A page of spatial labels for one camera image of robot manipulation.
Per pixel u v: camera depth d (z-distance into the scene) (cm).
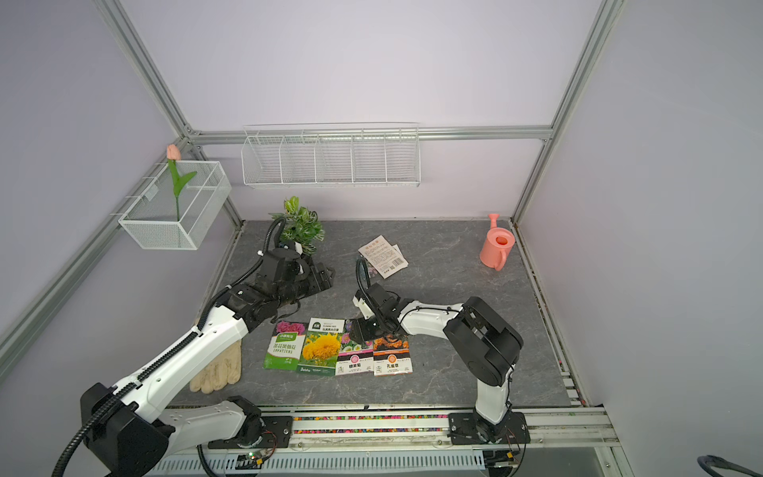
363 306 84
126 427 37
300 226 85
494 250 100
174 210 81
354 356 87
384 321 69
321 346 89
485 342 48
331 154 99
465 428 74
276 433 74
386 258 108
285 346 87
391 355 86
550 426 76
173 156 83
